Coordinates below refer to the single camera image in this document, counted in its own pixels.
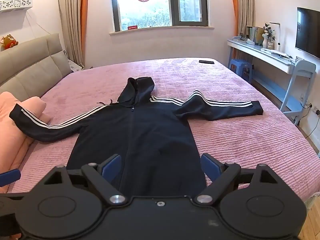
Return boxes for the beige padded headboard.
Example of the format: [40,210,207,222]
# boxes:
[0,33,72,94]

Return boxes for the wall power socket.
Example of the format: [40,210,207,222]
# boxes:
[308,102,320,116]

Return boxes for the wall-mounted television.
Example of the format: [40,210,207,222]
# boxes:
[295,7,320,60]

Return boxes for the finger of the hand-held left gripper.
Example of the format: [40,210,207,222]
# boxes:
[0,192,29,215]
[0,169,21,187]

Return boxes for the bed with pink bedspread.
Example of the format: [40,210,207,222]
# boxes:
[0,57,313,203]

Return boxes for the white nightstand item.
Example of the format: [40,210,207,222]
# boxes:
[67,58,87,72]

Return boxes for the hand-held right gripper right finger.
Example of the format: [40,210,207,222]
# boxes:
[195,153,275,205]

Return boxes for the white leaf-patterned wall shelf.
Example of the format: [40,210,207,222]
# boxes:
[0,0,34,14]

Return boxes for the beige curtain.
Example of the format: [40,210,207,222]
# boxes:
[57,0,87,68]
[235,0,257,43]

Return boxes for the white keyboard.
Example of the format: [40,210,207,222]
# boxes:
[260,48,293,61]

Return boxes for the light blue desk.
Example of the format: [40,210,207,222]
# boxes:
[227,37,317,126]

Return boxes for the pink pillow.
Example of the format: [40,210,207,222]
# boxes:
[0,92,51,180]

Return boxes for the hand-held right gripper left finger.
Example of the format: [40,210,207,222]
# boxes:
[45,154,127,206]

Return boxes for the orange curtain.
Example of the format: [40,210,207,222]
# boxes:
[229,0,240,64]
[80,0,91,68]

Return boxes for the row of books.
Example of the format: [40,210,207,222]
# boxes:
[246,26,265,45]

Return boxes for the blue plastic stool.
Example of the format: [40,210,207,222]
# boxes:
[228,59,253,83]

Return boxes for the orange plush toy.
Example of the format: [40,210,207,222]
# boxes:
[0,34,19,51]

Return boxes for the white vase with flowers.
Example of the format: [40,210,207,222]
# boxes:
[261,23,276,47]

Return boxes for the white upright board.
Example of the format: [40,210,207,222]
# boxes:
[269,22,281,43]

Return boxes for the navy striped hooded jacket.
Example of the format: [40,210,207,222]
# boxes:
[9,77,264,197]

